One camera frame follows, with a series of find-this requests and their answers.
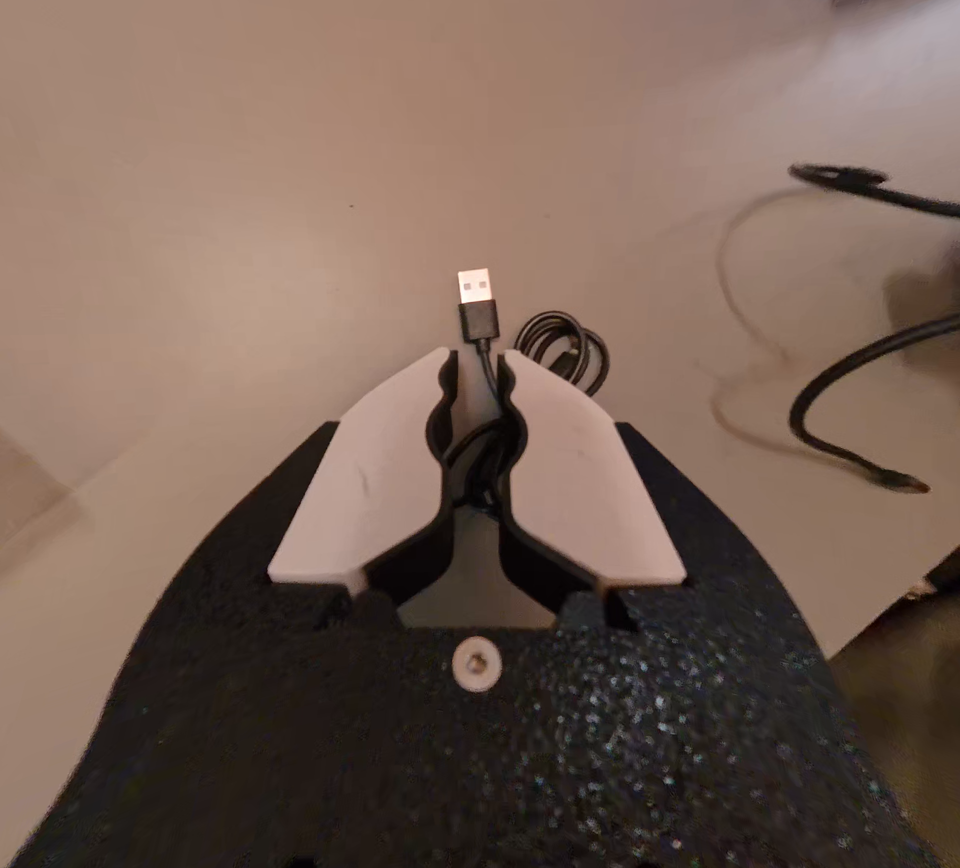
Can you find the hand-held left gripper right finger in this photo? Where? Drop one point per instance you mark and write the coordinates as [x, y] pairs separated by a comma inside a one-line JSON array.
[[592, 493]]

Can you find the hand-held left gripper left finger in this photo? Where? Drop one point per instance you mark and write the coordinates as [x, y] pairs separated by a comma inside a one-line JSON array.
[[352, 493]]

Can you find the grey desk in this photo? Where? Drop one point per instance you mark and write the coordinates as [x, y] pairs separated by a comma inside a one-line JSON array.
[[300, 133]]

